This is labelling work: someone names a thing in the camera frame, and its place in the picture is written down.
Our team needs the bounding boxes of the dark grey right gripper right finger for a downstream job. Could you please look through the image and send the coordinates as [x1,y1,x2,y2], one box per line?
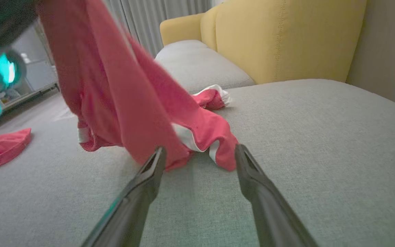
[235,144,319,247]

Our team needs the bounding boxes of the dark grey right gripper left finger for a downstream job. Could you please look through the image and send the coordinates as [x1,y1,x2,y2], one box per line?
[81,146,167,247]

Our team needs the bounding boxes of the red jersey with white sleeves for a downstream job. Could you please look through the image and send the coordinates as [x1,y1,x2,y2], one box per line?
[0,0,239,176]

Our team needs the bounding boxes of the small toy in cabinet shelf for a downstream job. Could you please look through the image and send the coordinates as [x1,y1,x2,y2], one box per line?
[1,88,22,104]

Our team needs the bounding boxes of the white TV cabinet mint drawers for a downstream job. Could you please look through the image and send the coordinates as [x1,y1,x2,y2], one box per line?
[0,21,60,112]

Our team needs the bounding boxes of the large grey sofa seat cushion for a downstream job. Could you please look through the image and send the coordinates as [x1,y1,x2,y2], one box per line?
[0,79,395,247]

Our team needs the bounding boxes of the small grey sofa seat cushion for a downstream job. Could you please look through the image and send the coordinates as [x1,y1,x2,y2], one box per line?
[155,39,255,95]

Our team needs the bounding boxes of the grey pleated curtain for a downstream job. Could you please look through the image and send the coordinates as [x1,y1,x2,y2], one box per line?
[103,0,215,57]

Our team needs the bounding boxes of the yellow sofa backrest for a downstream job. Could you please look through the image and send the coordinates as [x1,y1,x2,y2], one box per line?
[160,0,368,85]

